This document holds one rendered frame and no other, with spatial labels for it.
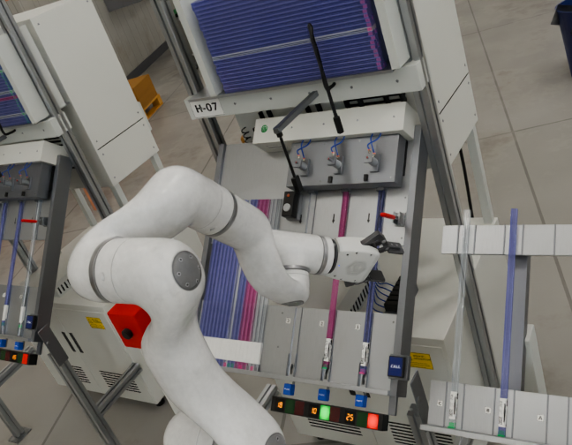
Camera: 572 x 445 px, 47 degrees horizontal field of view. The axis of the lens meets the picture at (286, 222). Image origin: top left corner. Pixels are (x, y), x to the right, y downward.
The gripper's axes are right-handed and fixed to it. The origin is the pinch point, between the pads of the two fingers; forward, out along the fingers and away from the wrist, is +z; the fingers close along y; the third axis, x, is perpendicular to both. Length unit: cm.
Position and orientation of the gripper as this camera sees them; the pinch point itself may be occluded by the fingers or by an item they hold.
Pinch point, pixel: (388, 262)
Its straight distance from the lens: 149.4
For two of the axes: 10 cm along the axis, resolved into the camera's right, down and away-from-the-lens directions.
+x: -2.1, -6.9, 6.9
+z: 9.1, 1.2, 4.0
